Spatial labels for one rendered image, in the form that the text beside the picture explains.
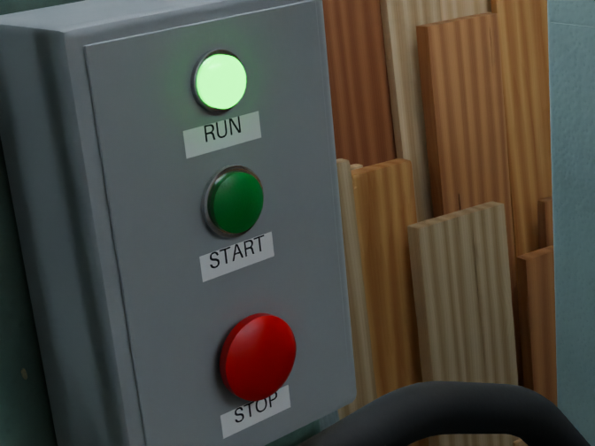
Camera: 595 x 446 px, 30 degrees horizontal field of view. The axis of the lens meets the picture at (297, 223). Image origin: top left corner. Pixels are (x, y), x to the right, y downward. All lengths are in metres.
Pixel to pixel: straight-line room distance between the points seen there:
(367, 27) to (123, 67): 1.68
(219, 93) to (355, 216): 1.49
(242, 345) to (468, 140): 1.69
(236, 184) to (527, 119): 1.86
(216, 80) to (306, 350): 0.11
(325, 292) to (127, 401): 0.08
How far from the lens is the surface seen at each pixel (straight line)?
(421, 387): 0.49
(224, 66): 0.35
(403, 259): 1.94
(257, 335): 0.37
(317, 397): 0.41
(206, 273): 0.37
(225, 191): 0.36
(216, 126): 0.36
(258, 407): 0.39
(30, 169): 0.37
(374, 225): 1.89
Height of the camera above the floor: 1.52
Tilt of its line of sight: 18 degrees down
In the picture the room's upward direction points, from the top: 6 degrees counter-clockwise
